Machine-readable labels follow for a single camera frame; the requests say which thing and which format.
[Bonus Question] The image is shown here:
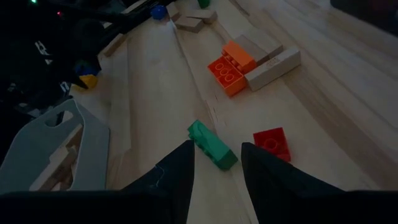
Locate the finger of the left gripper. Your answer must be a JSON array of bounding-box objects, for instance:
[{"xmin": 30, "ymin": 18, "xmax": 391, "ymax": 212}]
[{"xmin": 63, "ymin": 73, "xmax": 89, "ymax": 90}]

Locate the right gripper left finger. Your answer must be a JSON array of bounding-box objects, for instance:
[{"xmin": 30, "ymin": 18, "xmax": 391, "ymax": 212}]
[{"xmin": 0, "ymin": 139, "xmax": 196, "ymax": 224}]

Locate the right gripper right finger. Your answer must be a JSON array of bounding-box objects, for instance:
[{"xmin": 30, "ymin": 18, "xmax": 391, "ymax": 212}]
[{"xmin": 241, "ymin": 142, "xmax": 398, "ymax": 224}]

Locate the yellow long toy brick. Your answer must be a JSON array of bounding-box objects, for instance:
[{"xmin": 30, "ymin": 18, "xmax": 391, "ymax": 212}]
[{"xmin": 73, "ymin": 73, "xmax": 99, "ymax": 91}]

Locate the red small toy brick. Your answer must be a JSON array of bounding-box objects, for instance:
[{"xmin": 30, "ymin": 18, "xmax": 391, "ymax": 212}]
[{"xmin": 252, "ymin": 126, "xmax": 292, "ymax": 163}]

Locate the orange long toy brick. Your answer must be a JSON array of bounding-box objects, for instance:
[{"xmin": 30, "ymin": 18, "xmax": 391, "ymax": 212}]
[{"xmin": 221, "ymin": 39, "xmax": 257, "ymax": 74}]

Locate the blue small toy brick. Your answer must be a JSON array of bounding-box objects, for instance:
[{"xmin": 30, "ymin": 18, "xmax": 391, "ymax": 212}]
[
  {"xmin": 150, "ymin": 4, "xmax": 168, "ymax": 21},
  {"xmin": 74, "ymin": 60, "xmax": 101, "ymax": 77}
]

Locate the orange-red long toy brick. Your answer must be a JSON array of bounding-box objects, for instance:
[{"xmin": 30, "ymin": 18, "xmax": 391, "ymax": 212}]
[{"xmin": 207, "ymin": 55, "xmax": 248, "ymax": 97}]

